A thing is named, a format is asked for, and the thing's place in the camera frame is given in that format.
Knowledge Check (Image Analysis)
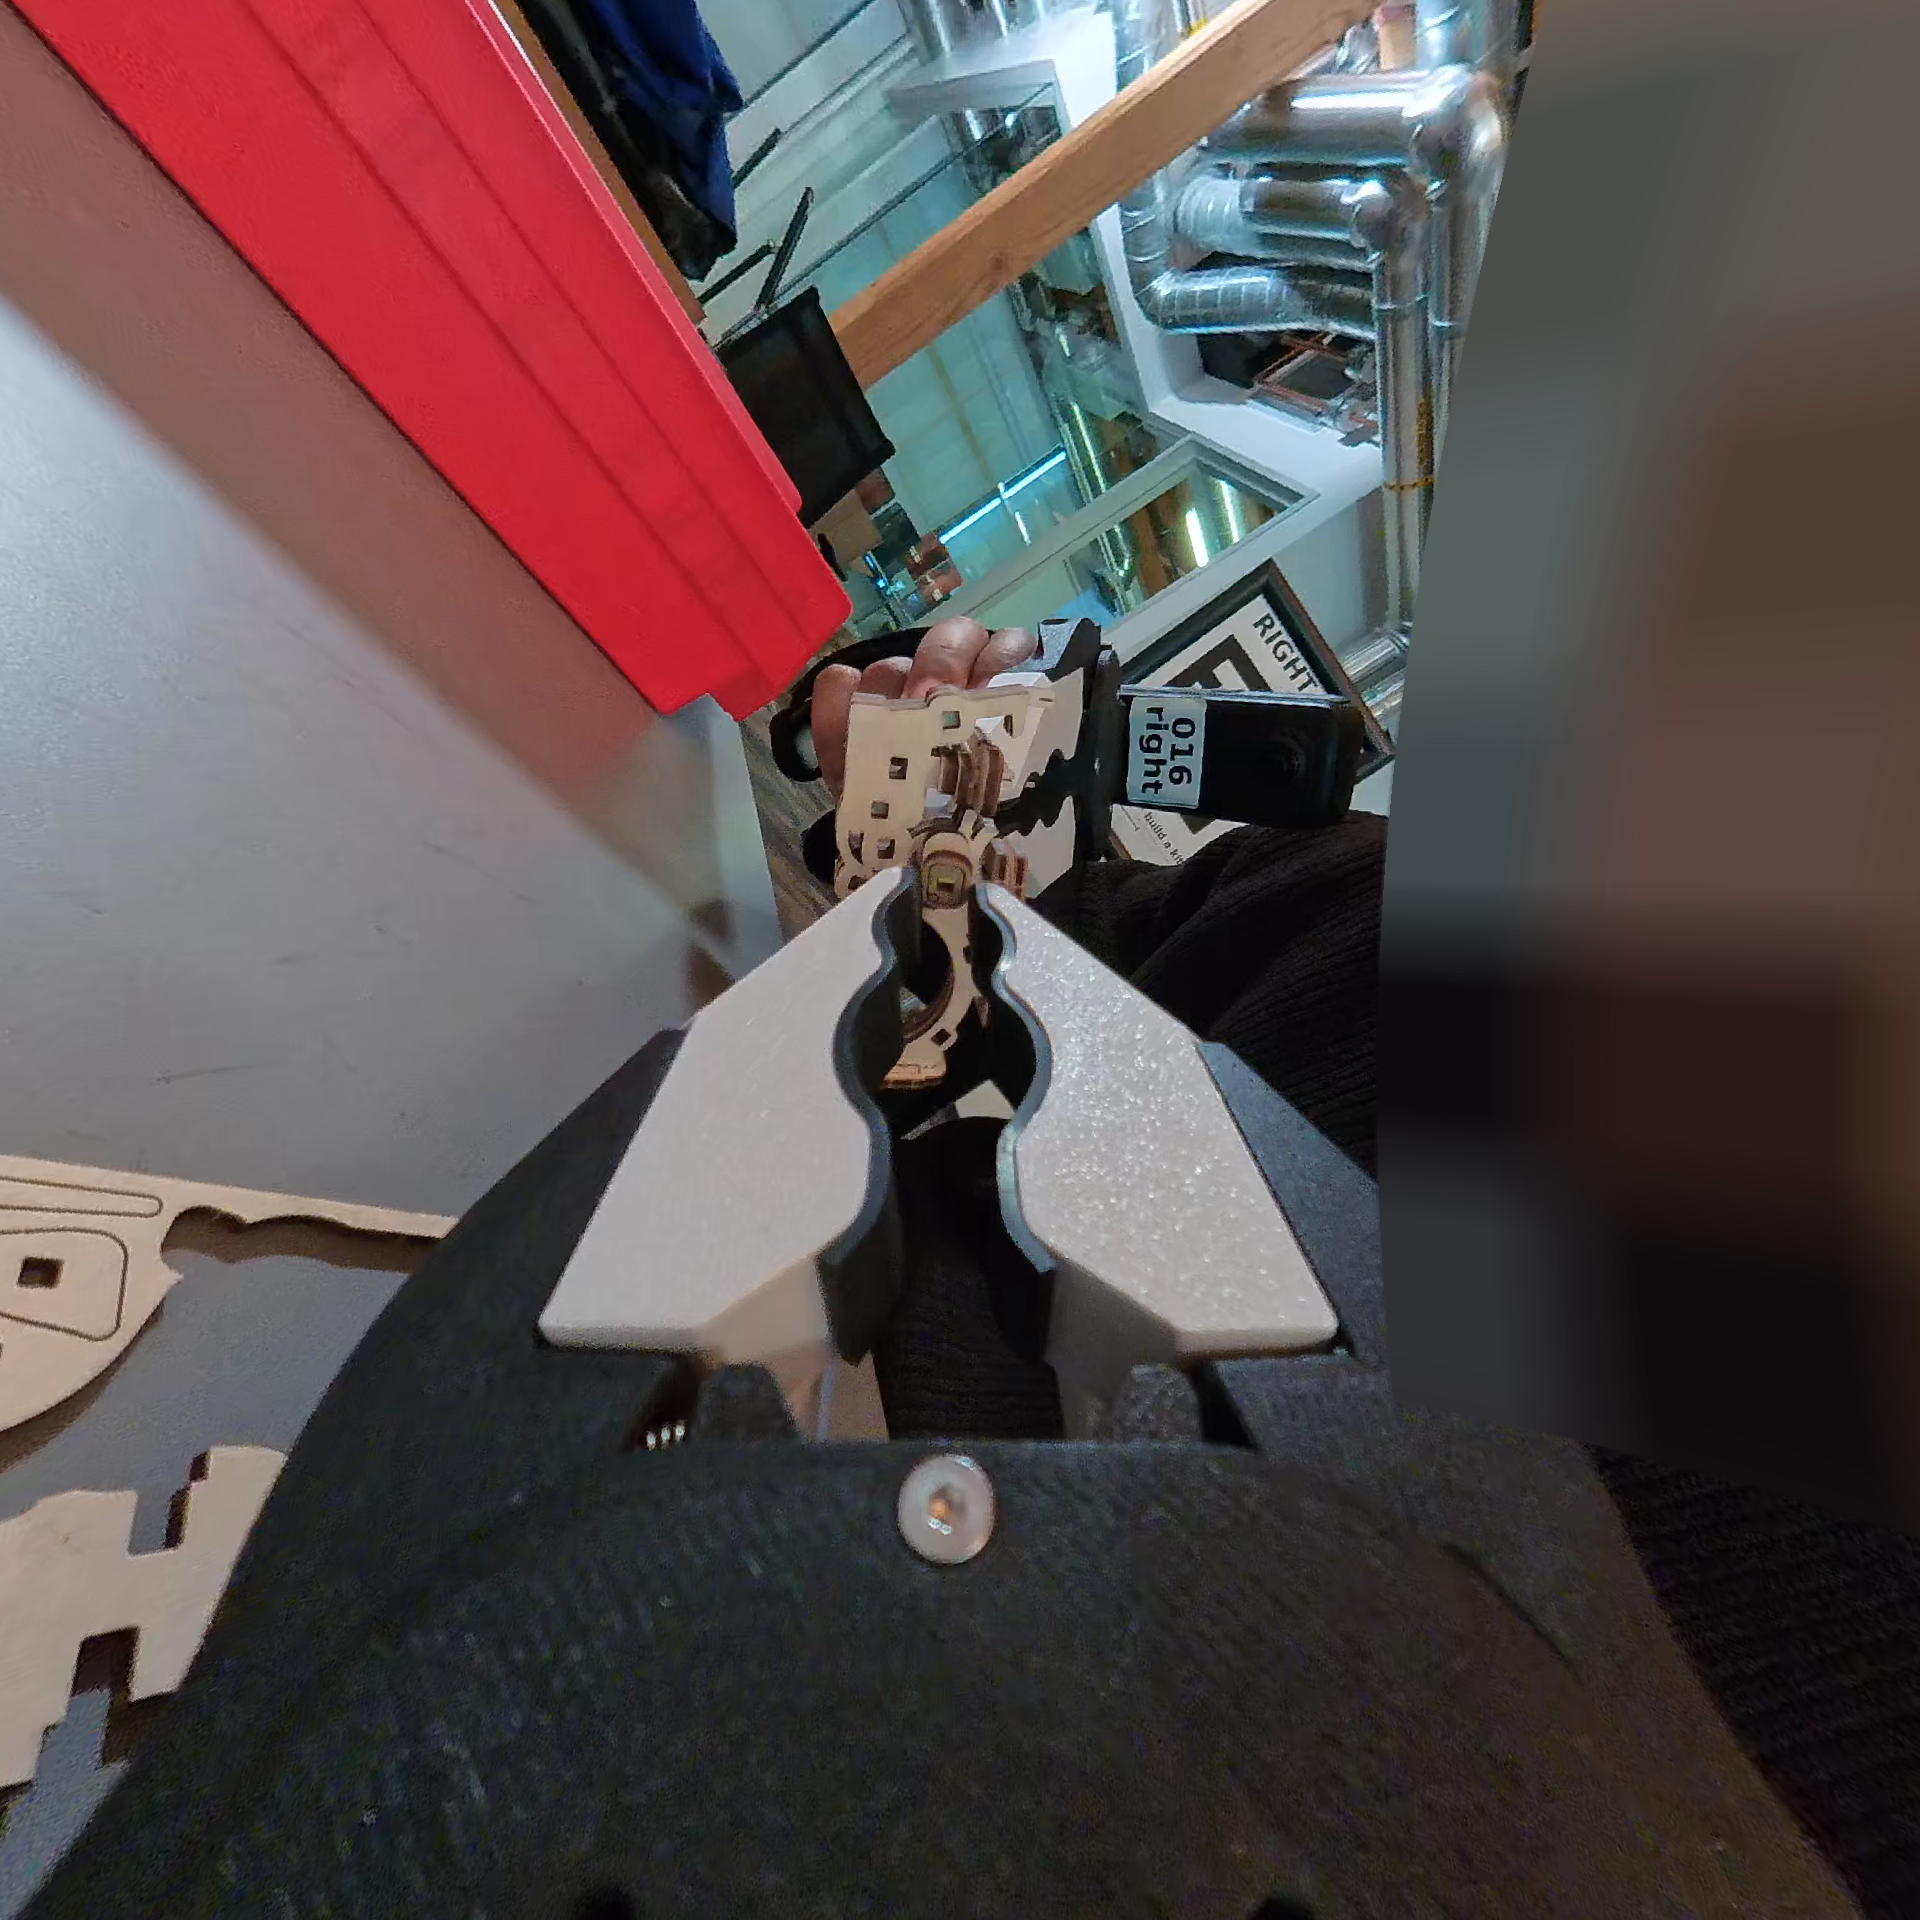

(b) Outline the framed marker sign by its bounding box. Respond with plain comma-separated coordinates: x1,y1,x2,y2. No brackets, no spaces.
1102,559,1363,876

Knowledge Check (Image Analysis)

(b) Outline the person's black sweater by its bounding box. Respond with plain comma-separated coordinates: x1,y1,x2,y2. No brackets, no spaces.
1581,1431,1920,1920

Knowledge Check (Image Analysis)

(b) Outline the pale wooden model assembly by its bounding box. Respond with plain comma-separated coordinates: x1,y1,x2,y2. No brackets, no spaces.
830,674,1057,902

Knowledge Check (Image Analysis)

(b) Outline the wooden beam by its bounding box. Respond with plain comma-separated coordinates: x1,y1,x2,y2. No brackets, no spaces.
830,0,1378,387

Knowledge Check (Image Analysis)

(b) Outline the laser-cut plywood sheet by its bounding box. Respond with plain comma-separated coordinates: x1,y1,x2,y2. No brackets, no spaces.
0,1151,462,1469

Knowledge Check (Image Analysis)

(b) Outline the small wooden gear part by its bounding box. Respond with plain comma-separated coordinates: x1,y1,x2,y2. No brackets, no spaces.
872,836,998,1093

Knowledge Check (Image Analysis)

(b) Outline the stepped plywood piece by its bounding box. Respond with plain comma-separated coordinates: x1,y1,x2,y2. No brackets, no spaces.
0,1445,289,1790

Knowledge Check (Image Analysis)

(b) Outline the black monitor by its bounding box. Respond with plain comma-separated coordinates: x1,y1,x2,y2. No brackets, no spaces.
712,286,897,530

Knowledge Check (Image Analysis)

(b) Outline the person's right forearm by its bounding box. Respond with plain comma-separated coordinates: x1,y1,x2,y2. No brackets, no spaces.
1030,813,1385,1181

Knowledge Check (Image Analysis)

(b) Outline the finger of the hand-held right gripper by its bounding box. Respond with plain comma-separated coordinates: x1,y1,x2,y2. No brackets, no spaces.
983,693,1109,885

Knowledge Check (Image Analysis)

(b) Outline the dark blue jacket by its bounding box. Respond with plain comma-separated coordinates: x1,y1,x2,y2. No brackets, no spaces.
514,0,746,280

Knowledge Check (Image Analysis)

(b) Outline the person's right hand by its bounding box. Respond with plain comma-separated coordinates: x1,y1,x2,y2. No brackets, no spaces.
895,614,1040,703

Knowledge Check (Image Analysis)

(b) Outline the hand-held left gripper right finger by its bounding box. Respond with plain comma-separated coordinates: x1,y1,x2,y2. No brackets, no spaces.
971,882,1338,1442

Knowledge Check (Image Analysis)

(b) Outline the red plastic box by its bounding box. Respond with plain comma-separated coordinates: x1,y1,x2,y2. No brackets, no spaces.
11,0,855,722

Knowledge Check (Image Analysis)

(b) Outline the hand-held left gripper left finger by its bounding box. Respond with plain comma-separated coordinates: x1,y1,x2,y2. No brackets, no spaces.
537,862,917,1445

